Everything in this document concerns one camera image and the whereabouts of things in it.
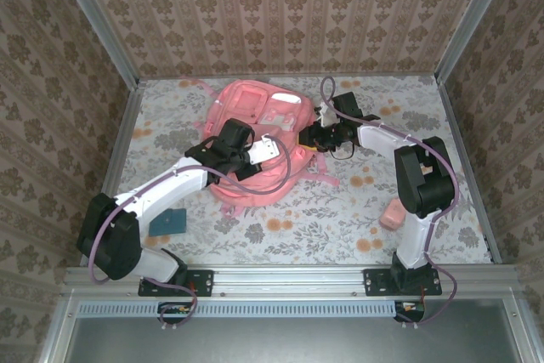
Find floral tablecloth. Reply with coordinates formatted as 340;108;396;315
98;76;497;266

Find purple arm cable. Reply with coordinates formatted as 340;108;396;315
88;135;292;330
320;77;462;329

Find pink student backpack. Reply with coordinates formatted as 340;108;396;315
180;77;341;218

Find black wiring connector box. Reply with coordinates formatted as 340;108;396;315
157;301;193;325
393;299;426;322

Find grey slotted cable duct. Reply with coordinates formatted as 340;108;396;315
78;299;405;319

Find aluminium frame post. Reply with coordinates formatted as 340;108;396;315
433;0;519;86
48;0;141;88

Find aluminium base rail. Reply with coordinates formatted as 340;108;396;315
62;264;524;298

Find teal leather wallet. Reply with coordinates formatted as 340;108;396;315
148;208;188;236

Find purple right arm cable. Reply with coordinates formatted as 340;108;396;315
320;77;462;329

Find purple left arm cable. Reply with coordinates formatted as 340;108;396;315
88;135;292;330

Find aluminium side rail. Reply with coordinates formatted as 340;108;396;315
436;77;503;265
96;80;146;211

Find pink pencil case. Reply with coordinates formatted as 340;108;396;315
379;199;407;230

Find grey metal panel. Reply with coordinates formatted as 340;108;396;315
65;315;526;363

